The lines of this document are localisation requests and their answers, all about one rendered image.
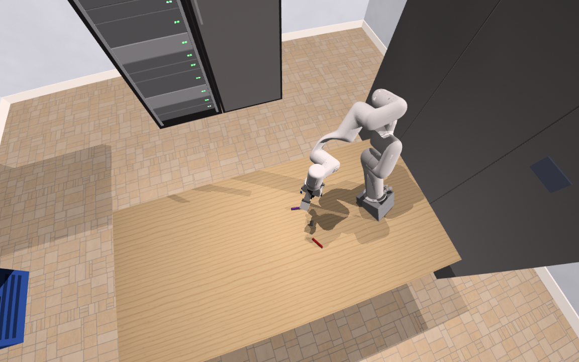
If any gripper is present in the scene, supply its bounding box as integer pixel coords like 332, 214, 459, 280
301, 178, 323, 199

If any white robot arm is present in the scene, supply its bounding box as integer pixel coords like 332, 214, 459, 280
306, 89, 407, 203

